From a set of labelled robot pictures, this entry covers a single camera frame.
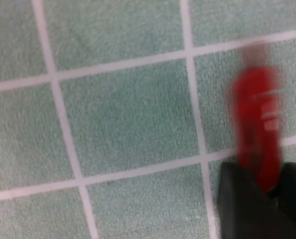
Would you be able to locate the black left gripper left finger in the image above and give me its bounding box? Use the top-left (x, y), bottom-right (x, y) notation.
top-left (217, 161), bottom-right (296, 239)

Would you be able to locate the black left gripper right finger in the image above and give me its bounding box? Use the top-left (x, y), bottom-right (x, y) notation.
top-left (271, 161), bottom-right (296, 225)

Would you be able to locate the red pen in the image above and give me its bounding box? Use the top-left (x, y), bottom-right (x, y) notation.
top-left (229, 42), bottom-right (285, 194)

